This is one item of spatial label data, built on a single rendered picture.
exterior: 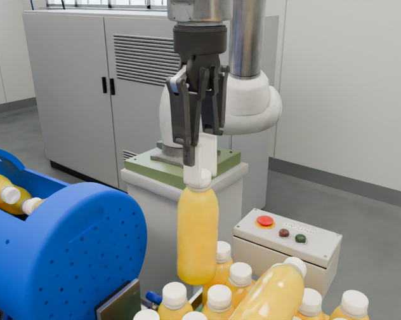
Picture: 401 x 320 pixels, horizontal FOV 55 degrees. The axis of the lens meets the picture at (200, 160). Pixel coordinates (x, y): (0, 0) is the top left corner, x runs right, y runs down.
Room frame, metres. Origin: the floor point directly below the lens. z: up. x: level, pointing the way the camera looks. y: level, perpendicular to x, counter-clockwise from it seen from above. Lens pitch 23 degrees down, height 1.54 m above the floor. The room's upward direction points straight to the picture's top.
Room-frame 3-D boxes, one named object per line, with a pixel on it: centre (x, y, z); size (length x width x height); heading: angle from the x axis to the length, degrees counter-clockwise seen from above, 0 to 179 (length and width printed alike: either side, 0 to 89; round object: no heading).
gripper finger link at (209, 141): (0.58, -0.01, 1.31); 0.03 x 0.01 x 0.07; 57
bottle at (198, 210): (0.56, 0.00, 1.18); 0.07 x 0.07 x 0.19
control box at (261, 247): (0.68, -0.18, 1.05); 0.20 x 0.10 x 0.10; 56
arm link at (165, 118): (1.24, 0.05, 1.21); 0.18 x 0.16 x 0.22; 93
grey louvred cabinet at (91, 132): (3.03, 0.52, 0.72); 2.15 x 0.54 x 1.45; 52
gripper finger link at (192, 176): (0.54, 0.01, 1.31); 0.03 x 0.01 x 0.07; 57
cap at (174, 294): (0.50, 0.04, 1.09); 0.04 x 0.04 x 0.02
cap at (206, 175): (0.56, 0.00, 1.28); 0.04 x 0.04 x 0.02
